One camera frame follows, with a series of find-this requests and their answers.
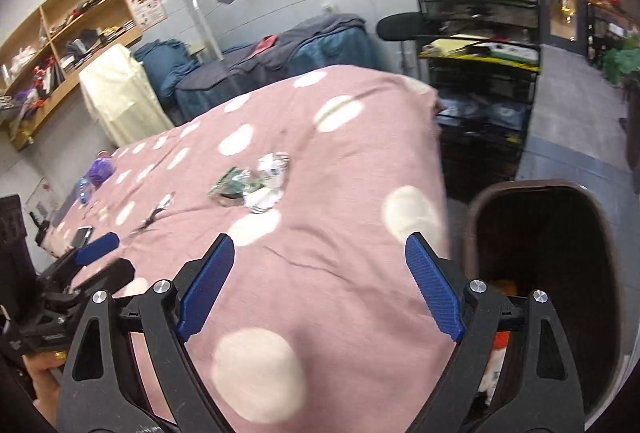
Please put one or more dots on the person's left hand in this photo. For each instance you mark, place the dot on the person's left hand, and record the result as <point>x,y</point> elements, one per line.
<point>42,383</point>

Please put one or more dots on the cream hanging cloth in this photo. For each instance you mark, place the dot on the cream hanging cloth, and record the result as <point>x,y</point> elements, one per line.
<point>125,98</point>

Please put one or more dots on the blue cloth pile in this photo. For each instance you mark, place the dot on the blue cloth pile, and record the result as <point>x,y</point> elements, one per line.
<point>165,63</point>

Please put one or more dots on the green package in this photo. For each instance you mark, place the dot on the green package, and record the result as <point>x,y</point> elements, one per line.
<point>232,185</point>

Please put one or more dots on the pink polka dot blanket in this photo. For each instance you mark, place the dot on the pink polka dot blanket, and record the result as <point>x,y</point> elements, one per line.
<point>325,238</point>

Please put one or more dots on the yellow paper sheet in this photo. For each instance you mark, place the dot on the yellow paper sheet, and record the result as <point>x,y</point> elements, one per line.
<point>450,47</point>

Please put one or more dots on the white floor lamp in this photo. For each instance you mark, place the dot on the white floor lamp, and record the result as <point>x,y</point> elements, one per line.
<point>205,28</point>

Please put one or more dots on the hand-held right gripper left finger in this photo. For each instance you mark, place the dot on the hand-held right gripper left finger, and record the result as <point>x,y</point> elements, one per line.
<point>205,288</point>

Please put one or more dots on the massage bed with dark cover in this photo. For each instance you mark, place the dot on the massage bed with dark cover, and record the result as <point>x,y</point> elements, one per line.
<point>210,83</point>

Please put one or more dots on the purple soft pouch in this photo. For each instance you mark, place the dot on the purple soft pouch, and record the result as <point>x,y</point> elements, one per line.
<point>100,170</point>

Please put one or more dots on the small blue bottle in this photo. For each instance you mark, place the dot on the small blue bottle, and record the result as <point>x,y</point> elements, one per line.
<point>83,190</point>

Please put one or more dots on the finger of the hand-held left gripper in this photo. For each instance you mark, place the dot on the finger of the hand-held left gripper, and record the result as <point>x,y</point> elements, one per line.
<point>107,275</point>
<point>97,245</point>

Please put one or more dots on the brown trash bin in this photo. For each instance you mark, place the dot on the brown trash bin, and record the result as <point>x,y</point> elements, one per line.
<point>550,263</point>

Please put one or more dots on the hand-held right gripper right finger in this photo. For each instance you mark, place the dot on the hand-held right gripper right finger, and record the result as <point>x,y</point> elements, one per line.
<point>432,288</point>

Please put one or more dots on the green potted plant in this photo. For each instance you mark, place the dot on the green potted plant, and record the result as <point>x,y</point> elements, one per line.
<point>620,60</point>

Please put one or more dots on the clutter of stored goods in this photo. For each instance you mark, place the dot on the clutter of stored goods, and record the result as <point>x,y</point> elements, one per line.
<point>75,48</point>

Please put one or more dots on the smartphone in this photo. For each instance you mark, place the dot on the smartphone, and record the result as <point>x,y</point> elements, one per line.
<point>81,236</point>

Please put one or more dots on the black stool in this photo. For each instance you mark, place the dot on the black stool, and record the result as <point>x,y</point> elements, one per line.
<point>395,25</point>

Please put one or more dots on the wall poster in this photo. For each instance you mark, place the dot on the wall poster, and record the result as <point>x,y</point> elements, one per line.
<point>145,3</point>

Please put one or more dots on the red cloth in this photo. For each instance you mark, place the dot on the red cloth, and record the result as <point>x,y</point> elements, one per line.
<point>265,44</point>

